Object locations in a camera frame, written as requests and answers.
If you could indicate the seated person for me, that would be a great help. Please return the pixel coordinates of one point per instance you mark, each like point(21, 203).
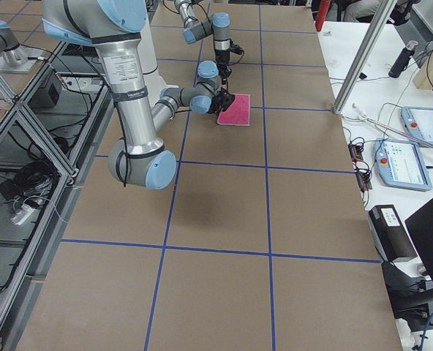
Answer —
point(360, 9)

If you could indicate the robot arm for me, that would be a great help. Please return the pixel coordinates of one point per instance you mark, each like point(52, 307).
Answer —
point(216, 26)
point(115, 29)

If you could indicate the black power box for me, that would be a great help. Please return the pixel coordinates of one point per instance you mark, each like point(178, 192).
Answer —
point(390, 236)

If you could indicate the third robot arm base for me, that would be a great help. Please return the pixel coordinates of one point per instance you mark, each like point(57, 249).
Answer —
point(13, 57)

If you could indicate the near teach pendant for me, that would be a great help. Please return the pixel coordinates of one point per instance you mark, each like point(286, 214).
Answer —
point(401, 165)

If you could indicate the white power strip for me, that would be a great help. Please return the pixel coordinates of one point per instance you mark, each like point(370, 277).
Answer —
point(22, 215)

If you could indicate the black bottle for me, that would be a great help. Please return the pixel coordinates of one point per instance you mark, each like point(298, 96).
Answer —
point(403, 59)

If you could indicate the red cylinder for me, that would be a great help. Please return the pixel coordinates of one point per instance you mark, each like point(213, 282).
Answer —
point(321, 14)

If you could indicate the reacher grabber tool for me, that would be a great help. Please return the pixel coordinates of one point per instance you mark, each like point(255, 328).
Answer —
point(364, 117)

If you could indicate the aluminium frame post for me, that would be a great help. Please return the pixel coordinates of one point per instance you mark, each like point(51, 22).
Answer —
point(372, 34)

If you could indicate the pink and grey towel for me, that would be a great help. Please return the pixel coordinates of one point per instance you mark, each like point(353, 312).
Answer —
point(238, 114)

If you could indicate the far teach pendant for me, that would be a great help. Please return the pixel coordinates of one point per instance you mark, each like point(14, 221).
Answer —
point(418, 121)

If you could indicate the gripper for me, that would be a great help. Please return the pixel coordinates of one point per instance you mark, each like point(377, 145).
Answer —
point(215, 104)
point(223, 59)

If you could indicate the teach pendant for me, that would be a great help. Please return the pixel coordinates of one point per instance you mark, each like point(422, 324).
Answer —
point(401, 165)
point(418, 121)

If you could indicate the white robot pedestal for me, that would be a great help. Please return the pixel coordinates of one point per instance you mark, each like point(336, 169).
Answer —
point(148, 68)

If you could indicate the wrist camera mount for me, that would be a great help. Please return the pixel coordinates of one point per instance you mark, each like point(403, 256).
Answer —
point(236, 49)

